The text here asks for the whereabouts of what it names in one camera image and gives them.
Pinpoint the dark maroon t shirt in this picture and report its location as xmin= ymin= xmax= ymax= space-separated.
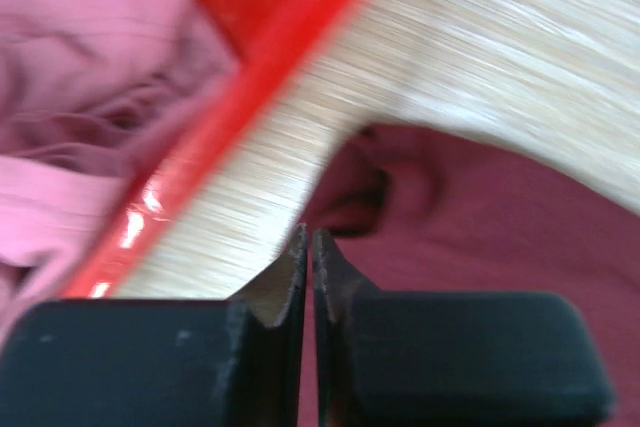
xmin=301 ymin=124 xmax=639 ymax=426

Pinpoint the red plastic bin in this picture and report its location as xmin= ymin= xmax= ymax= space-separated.
xmin=73 ymin=0 xmax=352 ymax=295

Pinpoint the pink crumpled t shirt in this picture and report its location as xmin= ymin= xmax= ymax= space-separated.
xmin=1 ymin=0 xmax=238 ymax=329

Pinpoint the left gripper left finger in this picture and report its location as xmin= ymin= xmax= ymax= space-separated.
xmin=1 ymin=226 xmax=307 ymax=426

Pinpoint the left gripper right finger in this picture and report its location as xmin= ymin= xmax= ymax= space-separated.
xmin=312 ymin=230 xmax=615 ymax=426

